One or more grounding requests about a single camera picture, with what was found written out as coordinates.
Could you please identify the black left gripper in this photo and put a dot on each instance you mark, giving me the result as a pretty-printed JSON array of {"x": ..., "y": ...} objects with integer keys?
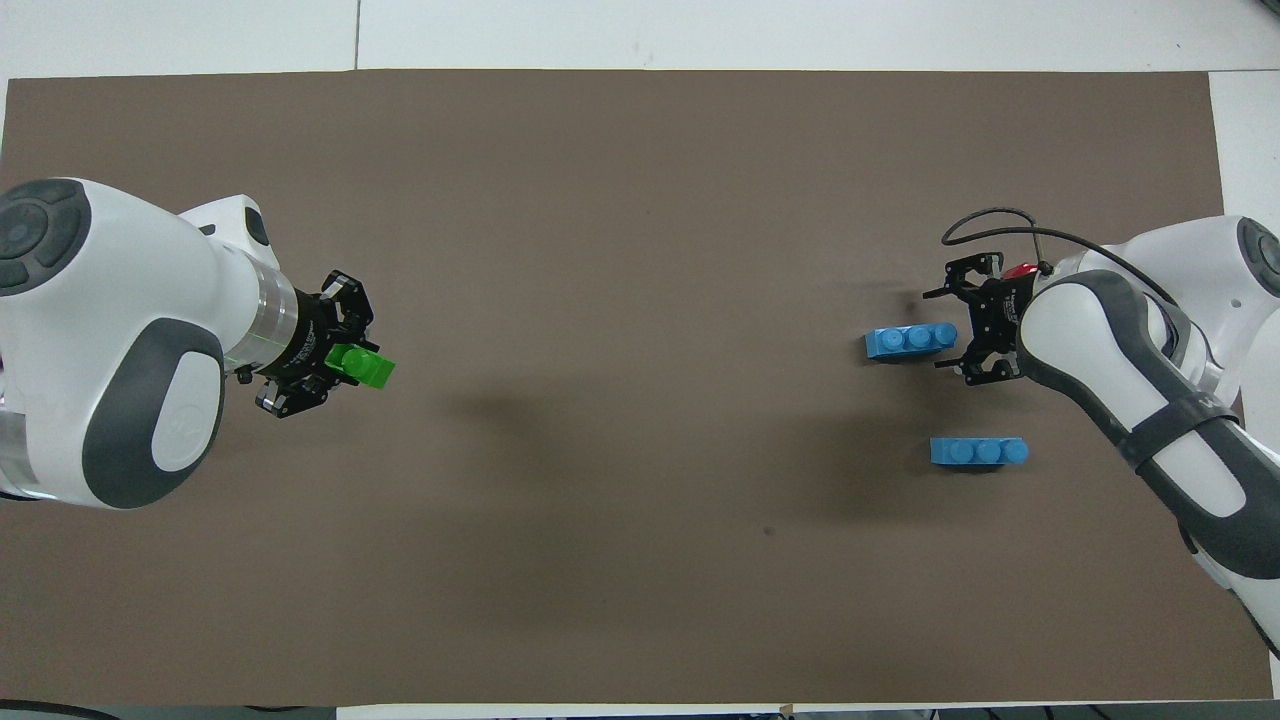
[{"x": 305, "y": 345}]

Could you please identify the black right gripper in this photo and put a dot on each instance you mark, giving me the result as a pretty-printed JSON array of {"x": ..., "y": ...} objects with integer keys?
[{"x": 1000, "y": 315}]

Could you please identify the plain green two-stud brick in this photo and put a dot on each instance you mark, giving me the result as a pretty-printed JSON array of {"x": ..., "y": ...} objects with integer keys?
[{"x": 366, "y": 367}]

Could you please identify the blue three-stud brick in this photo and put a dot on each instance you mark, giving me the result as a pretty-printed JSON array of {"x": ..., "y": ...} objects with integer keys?
[
  {"x": 910, "y": 341},
  {"x": 978, "y": 452}
]

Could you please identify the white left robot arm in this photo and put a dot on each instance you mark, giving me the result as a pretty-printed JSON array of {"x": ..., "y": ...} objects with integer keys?
[{"x": 120, "y": 350}]

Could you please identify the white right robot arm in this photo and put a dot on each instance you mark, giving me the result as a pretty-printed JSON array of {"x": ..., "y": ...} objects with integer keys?
[{"x": 1180, "y": 420}]

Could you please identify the red one-stud brick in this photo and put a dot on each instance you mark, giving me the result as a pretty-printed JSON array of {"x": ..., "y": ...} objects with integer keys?
[{"x": 1022, "y": 270}]

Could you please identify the brown table mat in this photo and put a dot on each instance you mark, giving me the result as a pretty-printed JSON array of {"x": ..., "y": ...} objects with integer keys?
[{"x": 640, "y": 200}]

